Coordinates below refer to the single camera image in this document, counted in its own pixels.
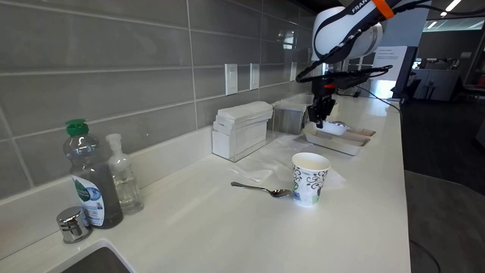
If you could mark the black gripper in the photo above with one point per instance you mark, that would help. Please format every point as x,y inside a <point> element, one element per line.
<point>322,92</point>

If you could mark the blue patterned bowl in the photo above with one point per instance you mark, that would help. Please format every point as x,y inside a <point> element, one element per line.
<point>335,127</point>

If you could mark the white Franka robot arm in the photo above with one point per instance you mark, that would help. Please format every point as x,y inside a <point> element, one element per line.
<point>342,30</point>

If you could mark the grey metal box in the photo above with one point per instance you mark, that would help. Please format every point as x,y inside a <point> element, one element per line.
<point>288,118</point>

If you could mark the patterned paper cup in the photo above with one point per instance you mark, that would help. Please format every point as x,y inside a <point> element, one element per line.
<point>309,182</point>

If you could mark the clear plastic bag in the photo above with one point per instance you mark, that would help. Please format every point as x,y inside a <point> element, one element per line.
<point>266,163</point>

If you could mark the acrylic white napkin dispenser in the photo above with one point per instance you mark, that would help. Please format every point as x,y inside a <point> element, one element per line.
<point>239,133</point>

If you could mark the white poster sign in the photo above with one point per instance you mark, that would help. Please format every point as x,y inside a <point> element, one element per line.
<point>391,57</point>

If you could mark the metal spoon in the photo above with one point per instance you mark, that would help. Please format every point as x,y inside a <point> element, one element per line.
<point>251,186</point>

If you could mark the clear glass dispenser bottle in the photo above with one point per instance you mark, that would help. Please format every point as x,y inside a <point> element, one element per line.
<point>122,182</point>

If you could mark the green-capped dish soap bottle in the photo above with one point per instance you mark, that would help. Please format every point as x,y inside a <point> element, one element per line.
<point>98,194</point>

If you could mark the sink basin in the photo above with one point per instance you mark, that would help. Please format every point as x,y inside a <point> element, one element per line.
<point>98,260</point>

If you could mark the chrome round knob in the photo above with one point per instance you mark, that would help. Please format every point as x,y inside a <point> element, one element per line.
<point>72,223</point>

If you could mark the white wall outlet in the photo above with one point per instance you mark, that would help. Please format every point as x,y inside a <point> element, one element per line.
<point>292,71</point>
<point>230,77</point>
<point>254,75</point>

